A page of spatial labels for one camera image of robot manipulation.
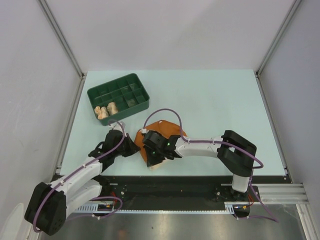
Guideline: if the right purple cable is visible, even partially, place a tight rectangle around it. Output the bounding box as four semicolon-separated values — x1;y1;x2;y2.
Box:
143;108;280;223

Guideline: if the peach boxer underwear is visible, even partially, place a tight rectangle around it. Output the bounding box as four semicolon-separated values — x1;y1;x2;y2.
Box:
94;106;110;120

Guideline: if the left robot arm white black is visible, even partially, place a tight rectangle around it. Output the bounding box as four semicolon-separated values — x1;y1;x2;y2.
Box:
24;129;140;236

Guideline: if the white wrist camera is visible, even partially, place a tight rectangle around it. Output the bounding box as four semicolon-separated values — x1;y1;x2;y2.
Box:
140;128;148;134
108;121;126;132

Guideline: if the aluminium frame post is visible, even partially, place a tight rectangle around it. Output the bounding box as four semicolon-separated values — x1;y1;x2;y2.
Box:
37;0;85;79
255;0;304;77

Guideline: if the orange brown underwear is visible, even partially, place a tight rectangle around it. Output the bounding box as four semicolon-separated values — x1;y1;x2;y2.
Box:
134;120;187;164

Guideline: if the beige navy-trimmed underwear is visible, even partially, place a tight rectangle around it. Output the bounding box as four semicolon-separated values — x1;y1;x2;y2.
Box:
106;101;119;116

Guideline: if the left aluminium frame post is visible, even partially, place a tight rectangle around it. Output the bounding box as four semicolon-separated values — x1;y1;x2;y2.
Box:
37;0;85;79

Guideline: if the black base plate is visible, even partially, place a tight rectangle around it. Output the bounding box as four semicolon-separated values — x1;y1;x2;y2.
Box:
100;175;260;211

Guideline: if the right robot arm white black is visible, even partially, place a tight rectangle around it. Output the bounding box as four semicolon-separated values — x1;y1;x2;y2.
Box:
141;128;257;201

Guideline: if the green compartment tray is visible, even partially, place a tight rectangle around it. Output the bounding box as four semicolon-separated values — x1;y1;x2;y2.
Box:
87;73;150;126

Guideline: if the white slotted cable duct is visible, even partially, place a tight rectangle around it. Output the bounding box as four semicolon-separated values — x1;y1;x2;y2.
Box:
72;201;248;215

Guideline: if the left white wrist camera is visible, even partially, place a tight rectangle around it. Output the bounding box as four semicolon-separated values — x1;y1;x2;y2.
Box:
108;121;126;132

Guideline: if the right aluminium frame post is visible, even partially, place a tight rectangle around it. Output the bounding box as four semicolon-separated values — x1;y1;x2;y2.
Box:
255;0;304;77

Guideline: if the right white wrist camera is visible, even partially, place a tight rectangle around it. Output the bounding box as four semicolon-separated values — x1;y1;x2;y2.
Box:
140;128;148;134

